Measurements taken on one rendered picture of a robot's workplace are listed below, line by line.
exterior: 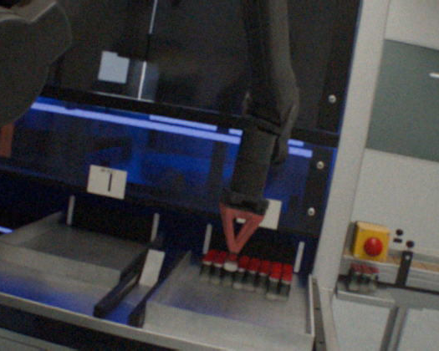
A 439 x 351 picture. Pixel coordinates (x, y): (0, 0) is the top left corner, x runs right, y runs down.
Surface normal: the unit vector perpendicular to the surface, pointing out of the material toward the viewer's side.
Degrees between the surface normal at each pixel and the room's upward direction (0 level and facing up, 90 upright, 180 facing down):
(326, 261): 90
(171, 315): 90
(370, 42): 90
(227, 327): 90
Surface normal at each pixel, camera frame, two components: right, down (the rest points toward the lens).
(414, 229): -0.14, 0.11
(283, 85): 0.76, 0.36
